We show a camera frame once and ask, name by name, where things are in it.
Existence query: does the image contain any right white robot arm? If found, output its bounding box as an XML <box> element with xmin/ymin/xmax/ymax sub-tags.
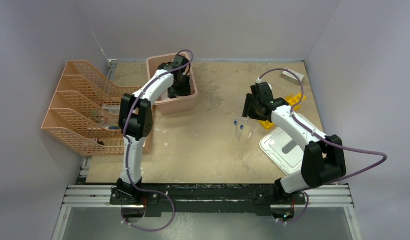
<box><xmin>242</xmin><ymin>82</ymin><xmax>346</xmax><ymax>204</ymax></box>

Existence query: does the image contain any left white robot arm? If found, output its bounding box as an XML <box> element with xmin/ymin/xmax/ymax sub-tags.
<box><xmin>116</xmin><ymin>54</ymin><xmax>191</xmax><ymax>205</ymax></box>

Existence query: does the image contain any pink plastic bin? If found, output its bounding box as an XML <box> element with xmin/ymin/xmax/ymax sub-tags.
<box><xmin>146</xmin><ymin>53</ymin><xmax>198</xmax><ymax>115</ymax></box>

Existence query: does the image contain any clear plastic tube rack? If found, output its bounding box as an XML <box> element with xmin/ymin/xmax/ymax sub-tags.
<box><xmin>230</xmin><ymin>96</ymin><xmax>245</xmax><ymax>121</ymax></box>

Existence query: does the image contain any blue capped test tube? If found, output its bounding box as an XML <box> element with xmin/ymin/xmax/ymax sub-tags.
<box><xmin>233</xmin><ymin>120</ymin><xmax>238</xmax><ymax>137</ymax></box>
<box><xmin>236</xmin><ymin>124</ymin><xmax>244</xmax><ymax>141</ymax></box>

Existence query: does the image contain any yellow test tube rack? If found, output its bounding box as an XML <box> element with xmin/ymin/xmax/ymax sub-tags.
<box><xmin>258</xmin><ymin>93</ymin><xmax>302</xmax><ymax>130</ymax></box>

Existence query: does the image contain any small white red box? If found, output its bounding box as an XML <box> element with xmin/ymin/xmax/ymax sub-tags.
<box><xmin>280</xmin><ymin>67</ymin><xmax>305</xmax><ymax>85</ymax></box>

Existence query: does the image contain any white plastic tray lid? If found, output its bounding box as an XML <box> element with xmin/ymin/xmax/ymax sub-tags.
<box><xmin>259</xmin><ymin>127</ymin><xmax>304</xmax><ymax>175</ymax></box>

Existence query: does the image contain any orange mesh file rack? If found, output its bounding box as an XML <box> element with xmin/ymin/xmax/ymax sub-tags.
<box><xmin>41</xmin><ymin>60</ymin><xmax>138</xmax><ymax>156</ymax></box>

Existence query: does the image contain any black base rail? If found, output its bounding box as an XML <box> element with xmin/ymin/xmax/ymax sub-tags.
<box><xmin>60</xmin><ymin>182</ymin><xmax>354</xmax><ymax>220</ymax></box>

